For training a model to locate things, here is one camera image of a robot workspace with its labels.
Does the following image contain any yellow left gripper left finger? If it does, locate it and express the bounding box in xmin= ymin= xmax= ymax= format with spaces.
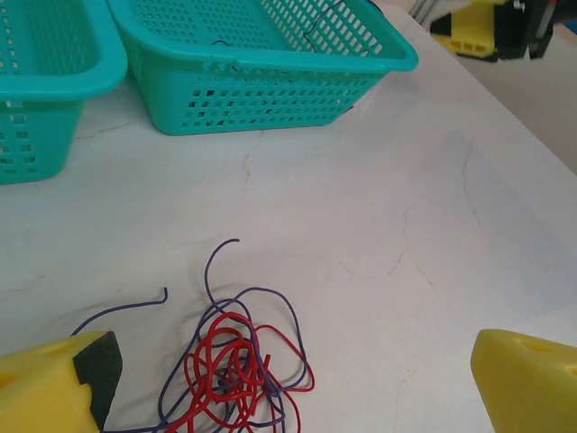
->
xmin=0 ymin=330 xmax=124 ymax=433

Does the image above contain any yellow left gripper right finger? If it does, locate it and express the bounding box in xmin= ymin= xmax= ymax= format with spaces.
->
xmin=470 ymin=328 xmax=577 ymax=433

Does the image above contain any thin red cable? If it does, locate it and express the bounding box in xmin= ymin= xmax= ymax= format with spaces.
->
xmin=164 ymin=310 xmax=316 ymax=433

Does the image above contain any thin purple cable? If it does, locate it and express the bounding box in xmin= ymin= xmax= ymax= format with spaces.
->
xmin=70 ymin=237 xmax=315 ymax=433

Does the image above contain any teal plastic basket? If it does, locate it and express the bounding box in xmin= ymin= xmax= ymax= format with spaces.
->
xmin=105 ymin=0 xmax=420 ymax=137
xmin=0 ymin=0 xmax=129 ymax=187

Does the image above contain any aluminium frame post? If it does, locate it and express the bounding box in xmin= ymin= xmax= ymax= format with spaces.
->
xmin=412 ymin=0 xmax=442 ymax=23

